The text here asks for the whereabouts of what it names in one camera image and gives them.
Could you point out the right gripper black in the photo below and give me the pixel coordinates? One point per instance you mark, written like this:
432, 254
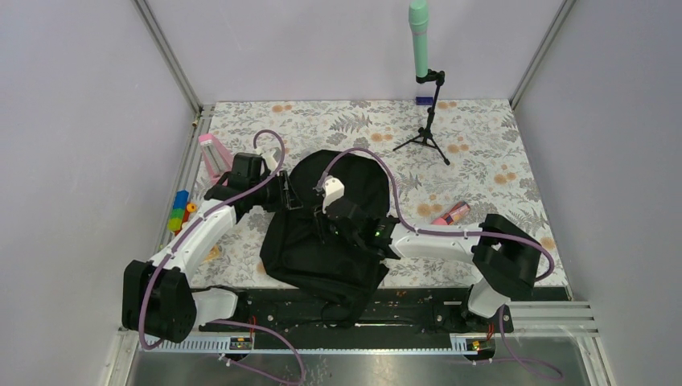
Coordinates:
325, 219

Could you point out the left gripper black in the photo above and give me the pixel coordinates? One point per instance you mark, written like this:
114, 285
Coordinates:
286, 197

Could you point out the black student backpack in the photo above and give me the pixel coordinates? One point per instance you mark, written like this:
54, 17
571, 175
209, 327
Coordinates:
302, 249

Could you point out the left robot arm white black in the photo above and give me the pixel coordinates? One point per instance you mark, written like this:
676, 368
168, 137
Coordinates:
157, 299

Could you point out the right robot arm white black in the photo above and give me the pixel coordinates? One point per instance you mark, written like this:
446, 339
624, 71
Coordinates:
505, 256

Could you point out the pink metronome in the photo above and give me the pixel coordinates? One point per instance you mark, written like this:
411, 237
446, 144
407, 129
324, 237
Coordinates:
216, 157

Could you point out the colourful toy block train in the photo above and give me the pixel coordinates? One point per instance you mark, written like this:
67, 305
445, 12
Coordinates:
180, 211

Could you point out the orange snack packet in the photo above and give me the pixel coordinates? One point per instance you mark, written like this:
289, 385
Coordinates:
213, 254

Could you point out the black tripod microphone stand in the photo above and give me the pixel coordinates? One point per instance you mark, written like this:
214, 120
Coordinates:
424, 134

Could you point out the floral table mat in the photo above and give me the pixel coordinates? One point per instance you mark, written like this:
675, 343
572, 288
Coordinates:
489, 170

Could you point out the pink tube container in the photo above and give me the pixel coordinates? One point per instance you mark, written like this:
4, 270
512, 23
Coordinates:
459, 211

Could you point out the small blue block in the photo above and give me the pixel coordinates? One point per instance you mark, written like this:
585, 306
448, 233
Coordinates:
423, 100

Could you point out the green microphone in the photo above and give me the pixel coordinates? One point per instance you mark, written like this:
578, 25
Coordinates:
418, 17

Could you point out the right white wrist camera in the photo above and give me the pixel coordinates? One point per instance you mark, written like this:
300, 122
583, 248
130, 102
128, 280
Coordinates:
333, 189

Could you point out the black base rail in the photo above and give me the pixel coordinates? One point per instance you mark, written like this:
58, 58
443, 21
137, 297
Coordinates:
394, 319

